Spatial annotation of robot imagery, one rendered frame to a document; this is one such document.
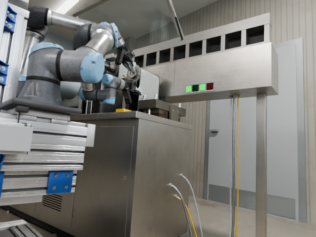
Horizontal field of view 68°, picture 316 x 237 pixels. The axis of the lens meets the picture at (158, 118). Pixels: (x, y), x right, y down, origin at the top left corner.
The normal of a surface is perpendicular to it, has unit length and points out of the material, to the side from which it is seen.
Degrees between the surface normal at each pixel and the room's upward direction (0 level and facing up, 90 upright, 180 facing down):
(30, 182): 90
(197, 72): 90
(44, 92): 72
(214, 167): 90
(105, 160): 90
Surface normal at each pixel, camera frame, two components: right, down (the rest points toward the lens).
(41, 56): 0.07, -0.16
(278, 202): -0.71, -0.14
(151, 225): 0.80, -0.03
